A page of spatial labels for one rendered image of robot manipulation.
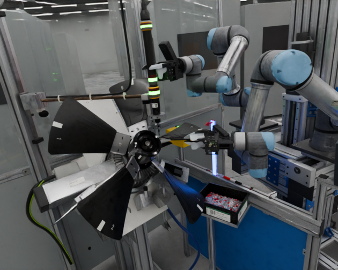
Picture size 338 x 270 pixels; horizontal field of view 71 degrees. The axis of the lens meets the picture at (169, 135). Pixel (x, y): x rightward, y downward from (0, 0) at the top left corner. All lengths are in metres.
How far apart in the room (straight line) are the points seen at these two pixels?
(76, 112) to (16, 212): 0.92
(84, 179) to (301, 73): 0.89
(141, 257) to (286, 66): 1.12
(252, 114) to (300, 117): 0.48
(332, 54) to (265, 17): 3.50
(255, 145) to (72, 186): 0.73
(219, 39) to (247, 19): 3.33
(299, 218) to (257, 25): 4.02
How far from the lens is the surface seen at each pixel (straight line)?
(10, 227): 1.76
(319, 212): 1.15
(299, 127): 1.54
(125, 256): 1.68
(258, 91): 1.08
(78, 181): 1.01
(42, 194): 1.00
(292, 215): 1.22
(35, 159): 1.44
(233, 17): 4.06
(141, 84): 1.13
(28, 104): 1.33
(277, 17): 5.07
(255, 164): 1.04
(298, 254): 1.36
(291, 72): 0.94
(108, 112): 1.31
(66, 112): 0.97
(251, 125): 1.10
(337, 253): 2.05
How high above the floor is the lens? 1.57
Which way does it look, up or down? 20 degrees down
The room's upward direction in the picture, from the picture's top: 6 degrees counter-clockwise
